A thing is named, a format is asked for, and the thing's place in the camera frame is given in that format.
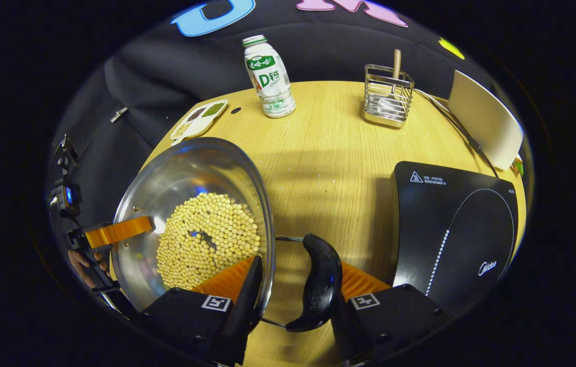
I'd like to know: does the white bottle with green label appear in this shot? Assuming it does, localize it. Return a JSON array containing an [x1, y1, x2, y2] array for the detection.
[[241, 35, 297, 119]]

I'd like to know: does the black induction cooktop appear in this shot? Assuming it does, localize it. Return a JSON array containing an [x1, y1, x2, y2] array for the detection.
[[390, 161, 519, 311]]

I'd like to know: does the black and white power cable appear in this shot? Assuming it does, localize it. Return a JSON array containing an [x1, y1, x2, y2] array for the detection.
[[415, 89, 500, 178]]

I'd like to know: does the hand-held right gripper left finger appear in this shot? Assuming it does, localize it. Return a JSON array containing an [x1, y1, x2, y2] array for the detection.
[[140, 255, 264, 366]]

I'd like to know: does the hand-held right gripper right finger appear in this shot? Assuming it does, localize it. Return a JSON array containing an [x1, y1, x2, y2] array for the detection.
[[331, 261, 444, 365]]

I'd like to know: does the white toaster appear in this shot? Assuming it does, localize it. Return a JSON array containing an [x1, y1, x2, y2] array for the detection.
[[447, 70, 524, 171]]

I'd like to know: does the wire utensil holder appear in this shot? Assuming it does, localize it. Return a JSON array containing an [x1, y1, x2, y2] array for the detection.
[[363, 64, 415, 128]]

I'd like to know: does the steel pot with black handles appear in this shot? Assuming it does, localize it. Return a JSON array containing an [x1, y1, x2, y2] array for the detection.
[[109, 137, 343, 333]]

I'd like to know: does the white divided seasoning dish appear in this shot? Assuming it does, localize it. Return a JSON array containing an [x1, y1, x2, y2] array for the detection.
[[170, 99, 229, 146]]

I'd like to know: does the pile of soybeans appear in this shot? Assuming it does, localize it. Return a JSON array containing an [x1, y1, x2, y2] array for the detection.
[[156, 192, 262, 290]]

